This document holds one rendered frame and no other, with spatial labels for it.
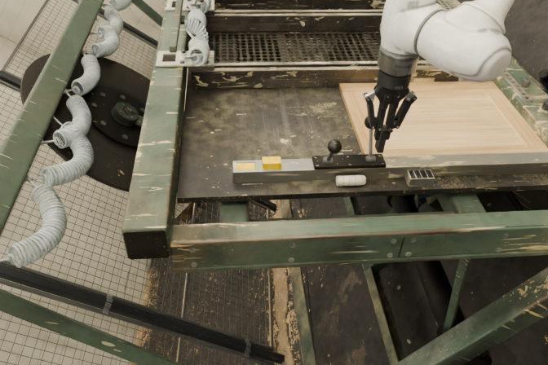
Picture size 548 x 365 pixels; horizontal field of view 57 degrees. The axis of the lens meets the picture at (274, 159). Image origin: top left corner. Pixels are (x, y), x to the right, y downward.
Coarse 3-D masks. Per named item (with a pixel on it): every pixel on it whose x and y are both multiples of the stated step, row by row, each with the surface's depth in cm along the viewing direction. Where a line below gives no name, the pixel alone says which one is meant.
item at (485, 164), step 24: (288, 168) 136; (312, 168) 137; (360, 168) 137; (384, 168) 138; (408, 168) 139; (432, 168) 140; (456, 168) 140; (480, 168) 141; (504, 168) 142; (528, 168) 143
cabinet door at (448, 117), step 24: (360, 96) 170; (432, 96) 172; (456, 96) 173; (480, 96) 173; (504, 96) 173; (360, 120) 159; (384, 120) 160; (408, 120) 160; (432, 120) 161; (456, 120) 161; (480, 120) 162; (504, 120) 162; (360, 144) 150; (408, 144) 150; (432, 144) 151; (456, 144) 151; (480, 144) 152; (504, 144) 152; (528, 144) 152
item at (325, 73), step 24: (192, 24) 164; (192, 72) 169; (216, 72) 170; (240, 72) 170; (264, 72) 171; (288, 72) 172; (312, 72) 173; (336, 72) 174; (360, 72) 175; (432, 72) 177
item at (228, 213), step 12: (228, 204) 135; (240, 204) 135; (444, 204) 145; (456, 204) 139; (468, 204) 138; (480, 204) 139; (228, 216) 132; (240, 216) 132; (336, 216) 136; (348, 216) 136; (360, 216) 136; (372, 216) 136; (384, 216) 136
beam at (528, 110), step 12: (444, 0) 231; (456, 0) 232; (516, 72) 181; (504, 84) 174; (516, 96) 168; (540, 96) 168; (516, 108) 167; (528, 108) 162; (528, 120) 160; (540, 120) 157; (540, 132) 155
